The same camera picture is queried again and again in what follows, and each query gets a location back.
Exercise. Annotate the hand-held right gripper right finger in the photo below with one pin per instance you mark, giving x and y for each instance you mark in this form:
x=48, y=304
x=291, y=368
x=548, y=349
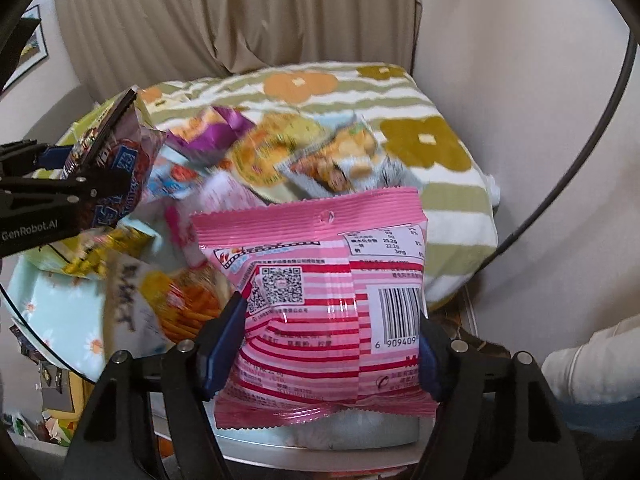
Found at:
x=430, y=360

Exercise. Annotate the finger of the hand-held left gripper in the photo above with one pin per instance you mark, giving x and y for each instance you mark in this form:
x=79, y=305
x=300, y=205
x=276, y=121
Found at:
x=90, y=186
x=50, y=156

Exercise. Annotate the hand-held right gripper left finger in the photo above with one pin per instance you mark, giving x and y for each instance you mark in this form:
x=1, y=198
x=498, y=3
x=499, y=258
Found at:
x=222, y=345

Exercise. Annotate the green cardboard box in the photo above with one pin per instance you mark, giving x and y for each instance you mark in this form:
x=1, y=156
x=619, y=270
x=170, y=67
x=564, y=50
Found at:
x=82, y=127

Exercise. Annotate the dark red snack packet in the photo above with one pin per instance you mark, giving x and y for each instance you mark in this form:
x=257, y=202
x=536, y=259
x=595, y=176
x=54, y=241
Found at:
x=125, y=160

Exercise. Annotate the white red blue snack packet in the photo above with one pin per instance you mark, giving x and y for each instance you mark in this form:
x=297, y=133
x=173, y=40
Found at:
x=172, y=175

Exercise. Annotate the pink striped snack packet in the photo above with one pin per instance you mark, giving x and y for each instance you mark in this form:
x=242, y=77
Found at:
x=310, y=310

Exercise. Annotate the white packet with orange print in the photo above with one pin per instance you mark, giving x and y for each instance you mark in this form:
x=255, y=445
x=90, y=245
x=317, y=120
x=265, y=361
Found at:
x=185, y=305

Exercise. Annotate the gold yellow snack packet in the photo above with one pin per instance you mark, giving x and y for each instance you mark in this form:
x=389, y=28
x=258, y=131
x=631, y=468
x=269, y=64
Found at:
x=90, y=255

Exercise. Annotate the light blue daisy tablecloth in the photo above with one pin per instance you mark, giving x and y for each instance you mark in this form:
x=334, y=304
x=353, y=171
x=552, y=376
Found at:
x=55, y=310

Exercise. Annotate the pale pink white snack packet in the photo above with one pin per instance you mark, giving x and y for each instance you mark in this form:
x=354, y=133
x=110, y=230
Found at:
x=220, y=190

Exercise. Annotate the purple snack packet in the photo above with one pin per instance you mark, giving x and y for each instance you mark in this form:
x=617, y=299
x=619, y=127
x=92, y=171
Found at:
x=225, y=130

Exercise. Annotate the striped floral blanket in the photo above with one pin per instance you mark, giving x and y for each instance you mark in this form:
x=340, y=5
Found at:
x=440, y=200

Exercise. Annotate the person's white fleece top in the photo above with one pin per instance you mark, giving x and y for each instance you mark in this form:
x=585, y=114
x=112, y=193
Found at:
x=595, y=365

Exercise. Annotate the yellow round-print snack packet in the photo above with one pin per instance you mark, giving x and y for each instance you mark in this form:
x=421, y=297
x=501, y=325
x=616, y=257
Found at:
x=270, y=155

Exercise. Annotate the colourful floor clutter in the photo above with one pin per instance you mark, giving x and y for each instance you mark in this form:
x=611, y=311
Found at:
x=50, y=410

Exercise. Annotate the person's blue jeans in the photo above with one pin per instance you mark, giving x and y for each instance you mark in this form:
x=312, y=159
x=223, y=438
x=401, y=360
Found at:
x=605, y=425

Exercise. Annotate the beige curtain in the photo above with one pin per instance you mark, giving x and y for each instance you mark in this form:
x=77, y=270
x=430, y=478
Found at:
x=200, y=10

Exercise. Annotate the fried food print snack packet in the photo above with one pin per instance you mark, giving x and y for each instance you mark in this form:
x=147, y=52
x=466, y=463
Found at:
x=330, y=165

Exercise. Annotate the framed wall picture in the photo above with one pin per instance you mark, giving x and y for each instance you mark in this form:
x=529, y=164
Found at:
x=30, y=45

